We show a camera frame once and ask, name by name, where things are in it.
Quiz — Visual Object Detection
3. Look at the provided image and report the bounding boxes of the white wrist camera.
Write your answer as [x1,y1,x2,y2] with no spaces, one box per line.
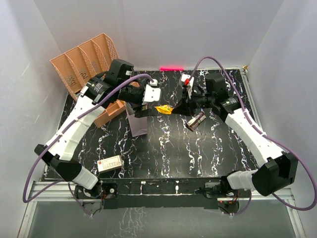
[143,79,161,104]
[179,74,194,99]

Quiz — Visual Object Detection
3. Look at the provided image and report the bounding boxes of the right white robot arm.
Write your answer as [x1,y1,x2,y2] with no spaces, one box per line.
[172,74,298,197]

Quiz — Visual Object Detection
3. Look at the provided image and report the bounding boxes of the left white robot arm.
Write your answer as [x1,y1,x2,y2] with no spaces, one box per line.
[34,59,161,198]

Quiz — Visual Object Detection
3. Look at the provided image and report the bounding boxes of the pink plastic file organizer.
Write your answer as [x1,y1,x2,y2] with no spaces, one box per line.
[49,33,127,128]

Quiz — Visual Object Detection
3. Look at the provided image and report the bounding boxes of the black front mounting rail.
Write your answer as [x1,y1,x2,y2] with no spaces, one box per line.
[74,176,248,210]

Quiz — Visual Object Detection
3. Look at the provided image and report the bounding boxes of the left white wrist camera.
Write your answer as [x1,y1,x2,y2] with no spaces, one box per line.
[143,79,161,104]

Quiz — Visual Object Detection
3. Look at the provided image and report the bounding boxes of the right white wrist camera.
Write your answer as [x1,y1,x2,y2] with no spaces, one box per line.
[179,74,194,99]

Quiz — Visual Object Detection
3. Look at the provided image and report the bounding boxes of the yellow m&m packet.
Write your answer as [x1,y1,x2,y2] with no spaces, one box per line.
[155,105,173,115]

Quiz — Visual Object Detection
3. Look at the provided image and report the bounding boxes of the lilac paper bag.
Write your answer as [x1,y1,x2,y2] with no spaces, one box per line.
[125,103,148,137]

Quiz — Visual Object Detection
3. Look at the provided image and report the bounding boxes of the white red card box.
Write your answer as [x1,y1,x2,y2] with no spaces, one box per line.
[97,155,123,173]

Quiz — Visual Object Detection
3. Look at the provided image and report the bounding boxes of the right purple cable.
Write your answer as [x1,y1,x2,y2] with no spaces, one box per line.
[190,57,317,215]

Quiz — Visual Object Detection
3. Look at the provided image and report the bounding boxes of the brown chocolate bar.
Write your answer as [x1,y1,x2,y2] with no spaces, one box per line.
[185,112,206,131]

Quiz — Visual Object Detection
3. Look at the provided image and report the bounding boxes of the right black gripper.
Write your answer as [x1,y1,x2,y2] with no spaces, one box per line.
[172,87,215,117]

